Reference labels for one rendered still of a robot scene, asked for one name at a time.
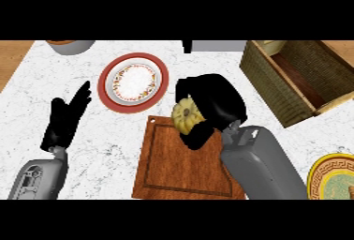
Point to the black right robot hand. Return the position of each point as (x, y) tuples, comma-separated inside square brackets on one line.
[(220, 100)]

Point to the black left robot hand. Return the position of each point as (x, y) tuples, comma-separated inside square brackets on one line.
[(62, 123)]

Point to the yellow pattypan squash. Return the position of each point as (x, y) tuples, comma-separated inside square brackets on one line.
[(186, 115)]

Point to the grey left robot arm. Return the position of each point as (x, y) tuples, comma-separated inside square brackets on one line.
[(40, 178)]

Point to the olive wicker basket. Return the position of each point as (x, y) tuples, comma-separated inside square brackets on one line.
[(295, 81)]

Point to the brown wooden cutting board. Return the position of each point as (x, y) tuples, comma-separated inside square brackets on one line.
[(185, 165)]

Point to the grey appliance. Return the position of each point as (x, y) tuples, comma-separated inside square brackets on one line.
[(216, 45)]

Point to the red rimmed white plate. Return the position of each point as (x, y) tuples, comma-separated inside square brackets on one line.
[(133, 82)]

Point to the pale jar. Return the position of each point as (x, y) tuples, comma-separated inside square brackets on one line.
[(270, 46)]

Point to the grey pot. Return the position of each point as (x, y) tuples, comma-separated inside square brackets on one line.
[(70, 46)]

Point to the yellow patterned plate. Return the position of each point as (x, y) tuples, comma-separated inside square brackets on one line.
[(334, 178)]

